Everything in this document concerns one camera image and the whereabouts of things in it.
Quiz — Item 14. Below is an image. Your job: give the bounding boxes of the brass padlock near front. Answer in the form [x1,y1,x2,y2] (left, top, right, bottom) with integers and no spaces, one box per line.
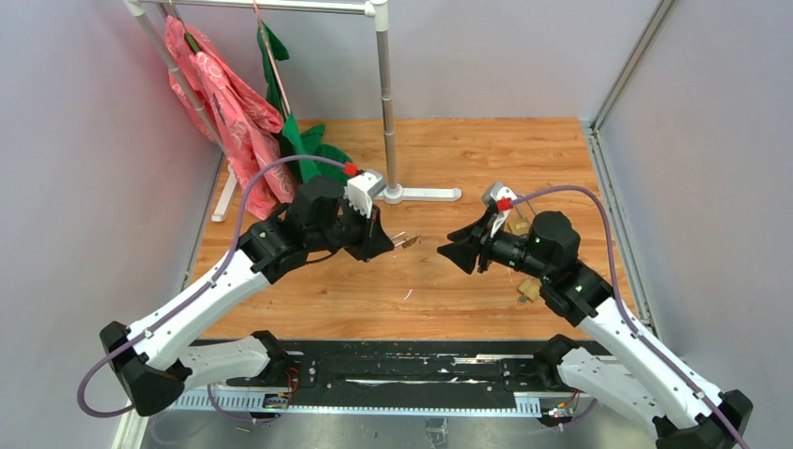
[517,278,541,304]

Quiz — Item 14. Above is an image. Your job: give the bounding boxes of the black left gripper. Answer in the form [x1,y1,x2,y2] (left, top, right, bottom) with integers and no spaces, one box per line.
[308,198,396,262]

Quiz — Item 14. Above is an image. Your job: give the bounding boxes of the white metal clothes rack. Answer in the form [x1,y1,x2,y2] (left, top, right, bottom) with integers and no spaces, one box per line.
[123,0,462,205]

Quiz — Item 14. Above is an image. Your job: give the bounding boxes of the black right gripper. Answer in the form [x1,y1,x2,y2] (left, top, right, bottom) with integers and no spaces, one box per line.
[437,209,553,281]

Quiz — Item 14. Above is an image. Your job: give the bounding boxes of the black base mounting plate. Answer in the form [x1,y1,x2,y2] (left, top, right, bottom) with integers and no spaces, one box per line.
[225,338,619,411]

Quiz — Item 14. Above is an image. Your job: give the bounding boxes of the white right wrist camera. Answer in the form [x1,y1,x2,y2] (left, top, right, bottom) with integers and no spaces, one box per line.
[482,181,517,238]

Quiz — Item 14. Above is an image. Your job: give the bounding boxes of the slotted grey cable duct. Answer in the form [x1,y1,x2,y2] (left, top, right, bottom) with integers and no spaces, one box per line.
[151,391,543,417]

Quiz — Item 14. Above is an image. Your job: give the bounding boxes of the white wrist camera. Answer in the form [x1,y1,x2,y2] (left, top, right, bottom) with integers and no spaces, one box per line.
[345,170,386,219]
[482,181,517,238]

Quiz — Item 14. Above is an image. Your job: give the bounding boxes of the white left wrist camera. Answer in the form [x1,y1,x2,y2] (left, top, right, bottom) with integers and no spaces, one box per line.
[345,170,386,219]

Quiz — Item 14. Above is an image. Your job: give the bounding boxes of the small brass padlock with key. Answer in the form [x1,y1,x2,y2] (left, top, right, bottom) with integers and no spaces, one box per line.
[392,232,422,249]

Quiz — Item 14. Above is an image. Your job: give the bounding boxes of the pink patterned garment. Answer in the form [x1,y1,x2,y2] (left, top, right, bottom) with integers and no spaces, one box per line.
[165,16,322,219]

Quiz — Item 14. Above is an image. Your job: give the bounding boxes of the green garment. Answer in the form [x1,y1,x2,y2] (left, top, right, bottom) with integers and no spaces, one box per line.
[256,22,355,187]

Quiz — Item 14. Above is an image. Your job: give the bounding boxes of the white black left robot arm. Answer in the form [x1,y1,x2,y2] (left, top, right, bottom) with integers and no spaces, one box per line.
[100,171,394,416]

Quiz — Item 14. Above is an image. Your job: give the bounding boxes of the brass padlock near back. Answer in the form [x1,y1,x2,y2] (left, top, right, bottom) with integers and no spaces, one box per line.
[508,202,537,236]

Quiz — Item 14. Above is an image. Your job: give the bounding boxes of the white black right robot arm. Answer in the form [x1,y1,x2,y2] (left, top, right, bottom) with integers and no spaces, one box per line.
[438,210,753,448]

